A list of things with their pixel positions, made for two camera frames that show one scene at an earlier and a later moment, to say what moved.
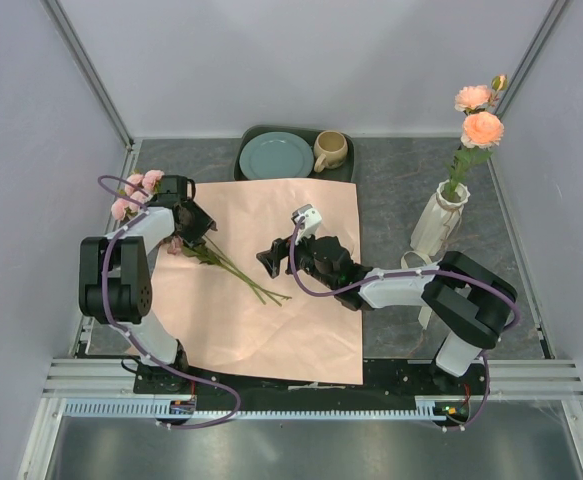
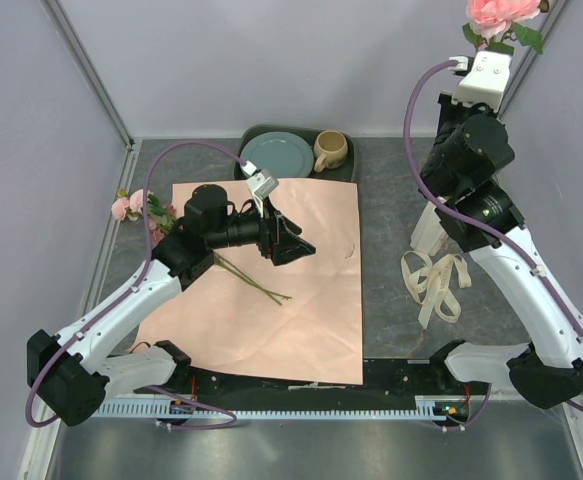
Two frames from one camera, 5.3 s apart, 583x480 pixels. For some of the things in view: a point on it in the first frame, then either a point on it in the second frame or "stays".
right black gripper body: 304,261 -> 453,117
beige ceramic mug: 330,147 stays
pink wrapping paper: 225,309 stays
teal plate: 276,155 stays
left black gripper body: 198,224 -> 249,229
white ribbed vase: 439,220 stays
